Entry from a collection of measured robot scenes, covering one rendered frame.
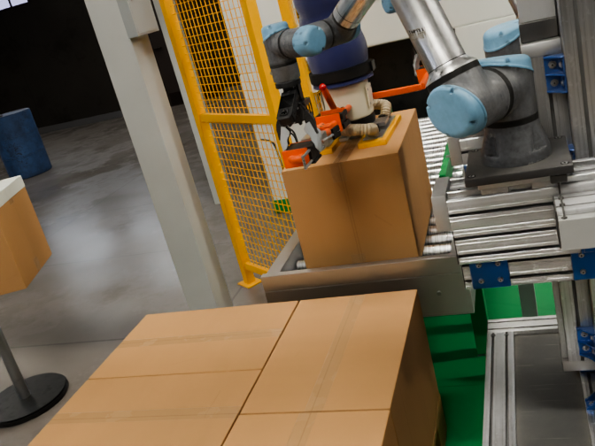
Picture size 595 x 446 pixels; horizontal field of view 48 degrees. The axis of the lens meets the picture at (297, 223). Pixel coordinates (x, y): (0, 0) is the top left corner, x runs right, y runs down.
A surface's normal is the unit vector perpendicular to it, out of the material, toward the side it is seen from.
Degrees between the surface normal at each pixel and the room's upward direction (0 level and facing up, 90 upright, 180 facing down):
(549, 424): 0
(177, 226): 90
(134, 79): 90
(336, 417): 0
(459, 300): 90
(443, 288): 90
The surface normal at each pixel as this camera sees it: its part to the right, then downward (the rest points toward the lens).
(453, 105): -0.68, 0.51
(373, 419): -0.24, -0.91
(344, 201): -0.25, 0.39
